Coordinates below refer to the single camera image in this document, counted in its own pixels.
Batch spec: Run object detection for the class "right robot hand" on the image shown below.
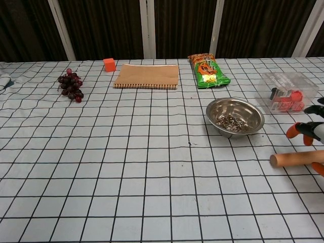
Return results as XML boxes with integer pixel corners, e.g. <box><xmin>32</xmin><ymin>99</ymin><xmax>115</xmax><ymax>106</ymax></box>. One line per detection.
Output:
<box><xmin>286</xmin><ymin>97</ymin><xmax>324</xmax><ymax>178</ymax></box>

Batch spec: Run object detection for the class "wooden stick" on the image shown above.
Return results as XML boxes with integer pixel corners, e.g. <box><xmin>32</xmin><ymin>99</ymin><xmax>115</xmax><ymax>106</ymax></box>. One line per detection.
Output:
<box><xmin>269</xmin><ymin>150</ymin><xmax>324</xmax><ymax>168</ymax></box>

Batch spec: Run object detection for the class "metal bowl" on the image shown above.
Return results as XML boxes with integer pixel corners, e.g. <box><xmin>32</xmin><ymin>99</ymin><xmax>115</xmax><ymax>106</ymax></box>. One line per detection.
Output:
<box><xmin>205</xmin><ymin>97</ymin><xmax>265</xmax><ymax>139</ymax></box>

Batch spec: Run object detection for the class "clear plastic box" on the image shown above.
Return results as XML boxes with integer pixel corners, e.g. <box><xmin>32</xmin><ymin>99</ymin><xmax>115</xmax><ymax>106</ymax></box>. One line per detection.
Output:
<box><xmin>254</xmin><ymin>71</ymin><xmax>320</xmax><ymax>114</ymax></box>

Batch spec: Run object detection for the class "green snack packet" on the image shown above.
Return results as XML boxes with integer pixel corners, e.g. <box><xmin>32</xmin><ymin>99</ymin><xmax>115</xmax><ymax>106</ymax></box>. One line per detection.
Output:
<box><xmin>187</xmin><ymin>53</ymin><xmax>231</xmax><ymax>90</ymax></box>

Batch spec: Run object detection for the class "brown spiral notebook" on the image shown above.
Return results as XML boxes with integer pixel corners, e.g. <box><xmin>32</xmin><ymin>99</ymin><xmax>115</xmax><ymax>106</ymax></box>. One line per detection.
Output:
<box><xmin>112</xmin><ymin>63</ymin><xmax>179</xmax><ymax>90</ymax></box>

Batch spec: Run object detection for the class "checkered white tablecloth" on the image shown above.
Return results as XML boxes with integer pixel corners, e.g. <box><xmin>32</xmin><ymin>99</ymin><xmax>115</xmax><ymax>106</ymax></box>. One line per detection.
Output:
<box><xmin>0</xmin><ymin>58</ymin><xmax>324</xmax><ymax>243</ymax></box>

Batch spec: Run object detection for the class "orange cube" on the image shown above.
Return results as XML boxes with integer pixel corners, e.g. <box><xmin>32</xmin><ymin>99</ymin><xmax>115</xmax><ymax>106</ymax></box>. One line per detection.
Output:
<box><xmin>103</xmin><ymin>58</ymin><xmax>117</xmax><ymax>72</ymax></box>

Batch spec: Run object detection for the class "dark curtain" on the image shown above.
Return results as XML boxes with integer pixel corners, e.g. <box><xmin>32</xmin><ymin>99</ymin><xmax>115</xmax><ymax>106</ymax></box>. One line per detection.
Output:
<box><xmin>0</xmin><ymin>0</ymin><xmax>324</xmax><ymax>63</ymax></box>

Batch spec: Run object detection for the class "purple grape bunch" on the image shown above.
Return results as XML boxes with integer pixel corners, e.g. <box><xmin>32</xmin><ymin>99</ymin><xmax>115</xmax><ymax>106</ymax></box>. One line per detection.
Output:
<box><xmin>57</xmin><ymin>68</ymin><xmax>85</xmax><ymax>103</ymax></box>

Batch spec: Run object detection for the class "white frame post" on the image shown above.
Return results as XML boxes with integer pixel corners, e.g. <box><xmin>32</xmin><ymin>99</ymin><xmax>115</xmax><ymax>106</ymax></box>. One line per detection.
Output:
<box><xmin>47</xmin><ymin>0</ymin><xmax>76</xmax><ymax>61</ymax></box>
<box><xmin>208</xmin><ymin>0</ymin><xmax>225</xmax><ymax>55</ymax></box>
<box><xmin>292</xmin><ymin>0</ymin><xmax>324</xmax><ymax>58</ymax></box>
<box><xmin>140</xmin><ymin>0</ymin><xmax>156</xmax><ymax>60</ymax></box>

